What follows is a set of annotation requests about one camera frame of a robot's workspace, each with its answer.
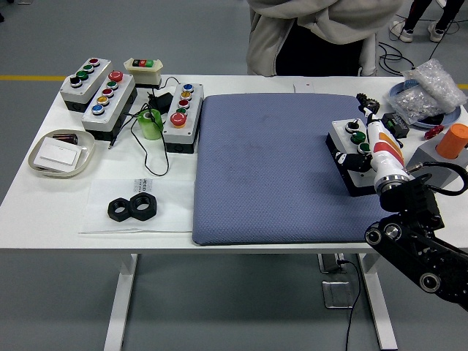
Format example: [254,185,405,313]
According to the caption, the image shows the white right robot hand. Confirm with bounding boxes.
[333,102,407,184]

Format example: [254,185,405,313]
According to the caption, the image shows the four-button grey control box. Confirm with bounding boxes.
[325,118,385,198]

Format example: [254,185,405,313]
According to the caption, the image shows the short grey five-button box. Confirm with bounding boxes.
[162,82,205,154]

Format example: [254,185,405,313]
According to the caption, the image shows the long grey five-button box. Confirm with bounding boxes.
[80,70,139,143]

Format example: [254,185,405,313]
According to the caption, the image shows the black module with green terminal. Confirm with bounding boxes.
[382,112,411,139]

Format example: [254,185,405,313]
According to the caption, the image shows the grey block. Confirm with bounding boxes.
[404,138,468,193]

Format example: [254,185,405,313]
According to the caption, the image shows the red clip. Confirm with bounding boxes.
[423,124,445,140]

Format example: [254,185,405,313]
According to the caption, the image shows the bag of silver parts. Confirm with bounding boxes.
[383,87,445,125]

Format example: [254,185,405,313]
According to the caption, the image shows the black gear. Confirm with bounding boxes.
[356,93,380,110]

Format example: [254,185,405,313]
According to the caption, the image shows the orange cylinder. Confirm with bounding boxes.
[436,123,468,159]

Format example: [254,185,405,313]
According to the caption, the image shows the bubble wrap bag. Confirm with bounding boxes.
[404,58,467,116]

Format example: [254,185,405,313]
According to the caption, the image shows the blue-grey fabric mat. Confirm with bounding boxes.
[192,92,388,246]

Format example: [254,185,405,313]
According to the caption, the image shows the background person's legs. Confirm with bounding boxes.
[388,0,468,43]

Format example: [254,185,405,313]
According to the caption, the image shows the person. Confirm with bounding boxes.
[245,0,403,78]

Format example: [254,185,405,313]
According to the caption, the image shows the grey floor socket plate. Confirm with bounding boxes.
[321,280,355,309]

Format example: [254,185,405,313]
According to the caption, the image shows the white table leg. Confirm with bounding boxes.
[103,253,139,351]
[357,253,399,350]

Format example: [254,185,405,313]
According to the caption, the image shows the clear printed plastic bag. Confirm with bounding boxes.
[78,178,195,235]

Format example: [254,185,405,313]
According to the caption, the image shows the black power adapter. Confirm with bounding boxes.
[147,91,174,110]

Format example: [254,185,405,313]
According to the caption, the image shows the green tape roll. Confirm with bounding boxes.
[137,108,163,141]

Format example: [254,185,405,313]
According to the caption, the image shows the black hex nut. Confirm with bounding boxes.
[107,197,133,222]
[130,192,159,221]

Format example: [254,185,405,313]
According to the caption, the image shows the white shallow tray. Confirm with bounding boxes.
[28,129,97,180]

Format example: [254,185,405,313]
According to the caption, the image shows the grey box with four buttons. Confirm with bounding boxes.
[59,57,113,113]

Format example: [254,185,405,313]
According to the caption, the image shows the dark brown small case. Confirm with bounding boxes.
[52,132,80,146]

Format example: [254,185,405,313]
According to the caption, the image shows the tangled black floor cables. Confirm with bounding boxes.
[378,14,468,78]

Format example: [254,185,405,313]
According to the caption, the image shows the black floor cable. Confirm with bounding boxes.
[338,258,363,351]

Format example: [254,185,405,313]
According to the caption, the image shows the thin black cord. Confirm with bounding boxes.
[108,75,180,176]

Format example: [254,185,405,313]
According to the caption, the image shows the cream three-button switch box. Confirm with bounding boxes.
[124,57,164,90]

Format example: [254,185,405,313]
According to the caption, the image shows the white wall switch plate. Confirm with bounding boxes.
[35,140,83,169]

